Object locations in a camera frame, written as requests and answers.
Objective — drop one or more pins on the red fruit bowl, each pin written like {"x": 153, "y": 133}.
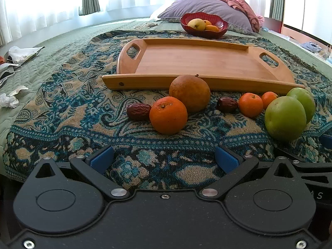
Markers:
{"x": 214, "y": 19}

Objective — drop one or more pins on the large dull brown orange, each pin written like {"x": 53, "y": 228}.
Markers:
{"x": 192, "y": 91}

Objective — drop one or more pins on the orange in bowl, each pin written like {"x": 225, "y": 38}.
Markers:
{"x": 207, "y": 22}
{"x": 212, "y": 28}

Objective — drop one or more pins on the back orange in bowl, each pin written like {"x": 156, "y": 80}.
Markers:
{"x": 207, "y": 22}

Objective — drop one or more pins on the yellow mango in bowl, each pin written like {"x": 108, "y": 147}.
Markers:
{"x": 197, "y": 24}

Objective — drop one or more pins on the green curtain right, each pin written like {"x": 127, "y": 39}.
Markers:
{"x": 277, "y": 9}

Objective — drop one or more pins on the pink blanket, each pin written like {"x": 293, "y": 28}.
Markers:
{"x": 256, "y": 21}

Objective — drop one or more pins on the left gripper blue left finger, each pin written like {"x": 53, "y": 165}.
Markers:
{"x": 92, "y": 168}

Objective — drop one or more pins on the crumpled white paper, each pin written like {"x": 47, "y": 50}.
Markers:
{"x": 10, "y": 100}

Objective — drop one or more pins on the red wooden bed frame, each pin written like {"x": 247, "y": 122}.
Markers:
{"x": 272, "y": 24}

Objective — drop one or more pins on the white plastic bag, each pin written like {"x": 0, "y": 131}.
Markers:
{"x": 19, "y": 56}

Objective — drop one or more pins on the bright orange mandarin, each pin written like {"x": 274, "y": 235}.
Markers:
{"x": 168, "y": 115}

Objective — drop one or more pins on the wooden serving tray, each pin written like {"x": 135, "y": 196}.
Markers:
{"x": 153, "y": 63}

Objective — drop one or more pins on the green apple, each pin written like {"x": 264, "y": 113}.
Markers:
{"x": 285, "y": 118}
{"x": 306, "y": 99}

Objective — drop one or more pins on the blue paisley patterned throw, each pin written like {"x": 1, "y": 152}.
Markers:
{"x": 73, "y": 113}

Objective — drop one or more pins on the red date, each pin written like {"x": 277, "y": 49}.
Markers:
{"x": 227, "y": 104}
{"x": 139, "y": 111}

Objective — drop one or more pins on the green quilted bedspread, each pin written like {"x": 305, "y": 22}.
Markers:
{"x": 61, "y": 48}

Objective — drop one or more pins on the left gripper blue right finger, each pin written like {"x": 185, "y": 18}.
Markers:
{"x": 236, "y": 168}

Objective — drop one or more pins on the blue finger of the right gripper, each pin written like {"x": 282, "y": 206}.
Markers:
{"x": 326, "y": 141}

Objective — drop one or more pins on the purple pillow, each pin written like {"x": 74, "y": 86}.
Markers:
{"x": 237, "y": 21}

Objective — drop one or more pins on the small tangerine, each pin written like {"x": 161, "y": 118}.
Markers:
{"x": 267, "y": 98}
{"x": 250, "y": 105}

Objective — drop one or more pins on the blue cloth on floor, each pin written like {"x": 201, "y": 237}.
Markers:
{"x": 311, "y": 46}

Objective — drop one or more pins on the front orange in bowl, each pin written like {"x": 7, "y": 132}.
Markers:
{"x": 212, "y": 28}

